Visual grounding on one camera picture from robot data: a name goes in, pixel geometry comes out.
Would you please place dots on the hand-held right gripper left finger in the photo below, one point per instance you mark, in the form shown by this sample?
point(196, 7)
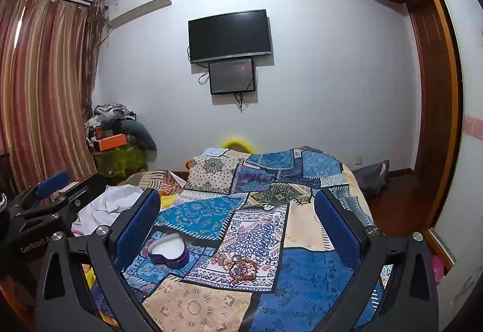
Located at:
point(137, 226)

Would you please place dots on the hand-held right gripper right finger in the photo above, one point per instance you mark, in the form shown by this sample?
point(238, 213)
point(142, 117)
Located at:
point(336, 230)

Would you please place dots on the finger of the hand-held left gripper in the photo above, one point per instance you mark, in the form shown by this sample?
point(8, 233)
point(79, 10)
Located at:
point(53, 180)
point(88, 190)

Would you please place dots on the purple heart-shaped jewelry box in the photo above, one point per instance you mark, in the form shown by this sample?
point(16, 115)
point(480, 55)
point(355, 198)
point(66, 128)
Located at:
point(168, 251)

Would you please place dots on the white crumpled cloth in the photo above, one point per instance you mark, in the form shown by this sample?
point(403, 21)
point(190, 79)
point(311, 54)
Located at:
point(105, 203)

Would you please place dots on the yellow duck print cloth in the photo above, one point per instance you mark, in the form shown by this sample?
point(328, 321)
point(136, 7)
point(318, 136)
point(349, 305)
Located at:
point(168, 201)

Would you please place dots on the green patterned cloth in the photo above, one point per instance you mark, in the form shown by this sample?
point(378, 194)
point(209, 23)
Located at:
point(120, 162)

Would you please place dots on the orange striped blanket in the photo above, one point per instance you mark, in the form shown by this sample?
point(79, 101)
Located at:
point(154, 181)

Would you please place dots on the orange box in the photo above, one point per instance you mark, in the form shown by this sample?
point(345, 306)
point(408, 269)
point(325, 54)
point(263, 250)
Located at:
point(113, 142)

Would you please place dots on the dark bag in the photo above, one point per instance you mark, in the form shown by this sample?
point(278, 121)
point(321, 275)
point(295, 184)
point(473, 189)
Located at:
point(371, 177)

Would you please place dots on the patchwork printed blanket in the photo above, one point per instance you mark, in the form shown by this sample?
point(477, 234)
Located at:
point(264, 203)

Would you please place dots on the pile of clothes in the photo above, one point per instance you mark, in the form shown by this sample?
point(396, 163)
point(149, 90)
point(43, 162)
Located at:
point(109, 116)

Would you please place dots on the striped brown curtain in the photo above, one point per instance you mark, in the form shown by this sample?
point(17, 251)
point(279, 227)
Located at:
point(41, 90)

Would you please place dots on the white paper tag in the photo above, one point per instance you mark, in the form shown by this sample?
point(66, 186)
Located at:
point(216, 152)

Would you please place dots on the pink object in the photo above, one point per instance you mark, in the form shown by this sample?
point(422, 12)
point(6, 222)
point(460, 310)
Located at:
point(437, 267)

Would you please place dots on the yellow round object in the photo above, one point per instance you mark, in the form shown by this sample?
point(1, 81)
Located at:
point(237, 142)

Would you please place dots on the brown wooden door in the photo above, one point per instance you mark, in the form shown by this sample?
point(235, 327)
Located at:
point(434, 90)

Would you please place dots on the white air conditioner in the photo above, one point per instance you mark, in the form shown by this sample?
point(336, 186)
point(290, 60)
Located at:
point(139, 1)

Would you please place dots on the wall socket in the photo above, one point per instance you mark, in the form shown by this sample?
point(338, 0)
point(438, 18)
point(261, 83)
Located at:
point(359, 159)

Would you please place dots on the small black wall monitor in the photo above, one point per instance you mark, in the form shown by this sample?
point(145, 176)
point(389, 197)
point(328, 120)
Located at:
point(232, 76)

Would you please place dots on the black wall television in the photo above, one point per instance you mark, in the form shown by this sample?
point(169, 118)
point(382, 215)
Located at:
point(230, 35)

